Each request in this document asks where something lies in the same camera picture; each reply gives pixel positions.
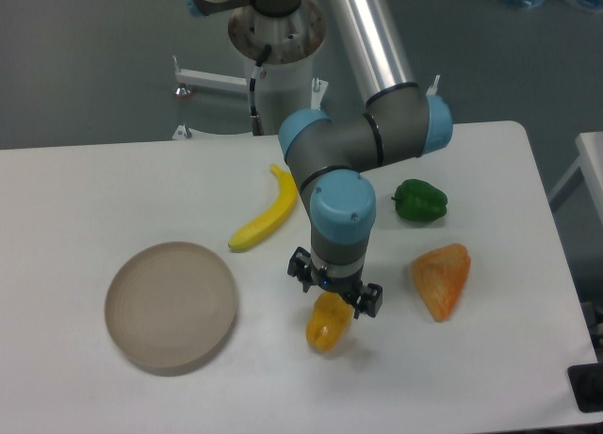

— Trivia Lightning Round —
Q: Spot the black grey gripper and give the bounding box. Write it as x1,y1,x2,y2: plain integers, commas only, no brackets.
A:
287,247,383,319

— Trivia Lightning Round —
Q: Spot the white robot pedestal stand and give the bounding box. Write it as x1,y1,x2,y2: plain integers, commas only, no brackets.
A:
174,0,416,136

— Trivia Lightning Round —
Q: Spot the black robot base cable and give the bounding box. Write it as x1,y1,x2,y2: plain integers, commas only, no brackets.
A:
248,43,273,137

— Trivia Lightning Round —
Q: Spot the beige round plate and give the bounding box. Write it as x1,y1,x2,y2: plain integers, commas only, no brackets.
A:
105,241,238,377

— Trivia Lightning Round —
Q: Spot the white side table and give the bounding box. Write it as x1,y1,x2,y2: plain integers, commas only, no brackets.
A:
547,131,602,219

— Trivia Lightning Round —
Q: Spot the orange triangular toy food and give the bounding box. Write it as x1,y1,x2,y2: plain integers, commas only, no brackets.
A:
411,243,471,322

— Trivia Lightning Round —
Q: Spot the yellow bell pepper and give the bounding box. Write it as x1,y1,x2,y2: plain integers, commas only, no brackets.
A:
305,292,353,353

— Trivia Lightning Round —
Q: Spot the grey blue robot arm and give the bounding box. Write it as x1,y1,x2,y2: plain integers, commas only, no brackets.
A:
185,0,453,316

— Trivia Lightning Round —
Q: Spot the black device at edge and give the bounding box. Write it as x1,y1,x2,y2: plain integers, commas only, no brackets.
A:
567,362,602,413

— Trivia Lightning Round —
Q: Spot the yellow banana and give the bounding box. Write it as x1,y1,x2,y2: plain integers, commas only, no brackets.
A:
228,164,298,252

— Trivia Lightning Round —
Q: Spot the green bell pepper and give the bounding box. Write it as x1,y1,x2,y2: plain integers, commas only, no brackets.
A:
391,179,448,222

